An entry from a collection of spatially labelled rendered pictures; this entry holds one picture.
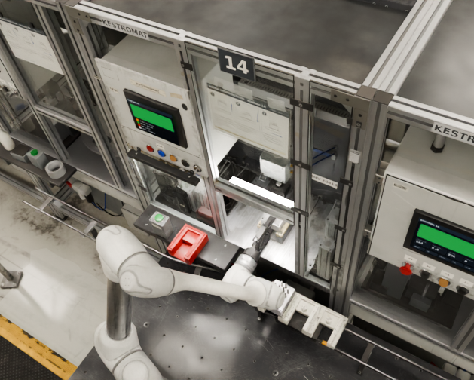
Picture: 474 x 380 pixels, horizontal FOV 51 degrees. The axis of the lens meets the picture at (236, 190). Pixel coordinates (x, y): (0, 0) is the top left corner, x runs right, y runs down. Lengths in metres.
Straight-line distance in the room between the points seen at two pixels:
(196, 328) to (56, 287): 1.41
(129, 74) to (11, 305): 2.22
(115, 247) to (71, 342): 1.68
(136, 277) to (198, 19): 0.85
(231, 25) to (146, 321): 1.49
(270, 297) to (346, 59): 1.01
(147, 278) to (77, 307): 1.82
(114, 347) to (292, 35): 1.41
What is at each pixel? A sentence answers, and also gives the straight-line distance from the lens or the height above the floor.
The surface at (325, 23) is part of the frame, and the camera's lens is 1.63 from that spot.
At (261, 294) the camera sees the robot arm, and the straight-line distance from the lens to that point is 2.05.
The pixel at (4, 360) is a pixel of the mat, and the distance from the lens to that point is 3.53.
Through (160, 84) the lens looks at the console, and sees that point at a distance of 1.77.
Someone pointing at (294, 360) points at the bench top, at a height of 0.68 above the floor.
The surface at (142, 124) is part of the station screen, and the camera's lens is 1.99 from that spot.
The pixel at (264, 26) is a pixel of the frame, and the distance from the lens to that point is 1.63.
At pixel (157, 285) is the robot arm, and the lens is 1.73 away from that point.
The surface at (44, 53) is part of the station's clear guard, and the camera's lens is 2.26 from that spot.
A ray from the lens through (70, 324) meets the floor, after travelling 3.45.
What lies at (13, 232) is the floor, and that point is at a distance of 4.02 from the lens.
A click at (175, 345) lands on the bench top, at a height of 0.68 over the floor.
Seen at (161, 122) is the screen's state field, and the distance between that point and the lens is 1.88.
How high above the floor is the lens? 2.93
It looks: 52 degrees down
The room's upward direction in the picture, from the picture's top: 9 degrees counter-clockwise
